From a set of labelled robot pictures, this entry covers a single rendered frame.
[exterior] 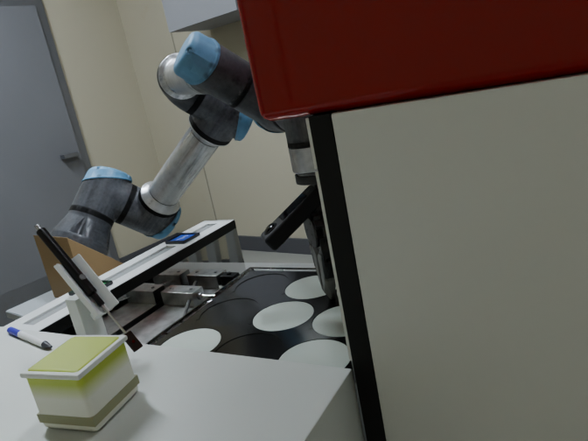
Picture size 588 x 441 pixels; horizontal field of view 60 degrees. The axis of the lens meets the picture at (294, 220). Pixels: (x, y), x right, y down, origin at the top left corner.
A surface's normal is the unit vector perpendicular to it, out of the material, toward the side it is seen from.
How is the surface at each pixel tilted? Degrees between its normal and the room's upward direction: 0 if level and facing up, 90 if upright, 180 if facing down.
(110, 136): 90
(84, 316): 90
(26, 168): 90
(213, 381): 0
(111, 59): 90
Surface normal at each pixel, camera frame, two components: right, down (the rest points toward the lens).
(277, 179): -0.59, 0.32
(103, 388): 0.93, -0.08
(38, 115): 0.78, 0.01
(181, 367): -0.19, -0.95
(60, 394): -0.33, 0.31
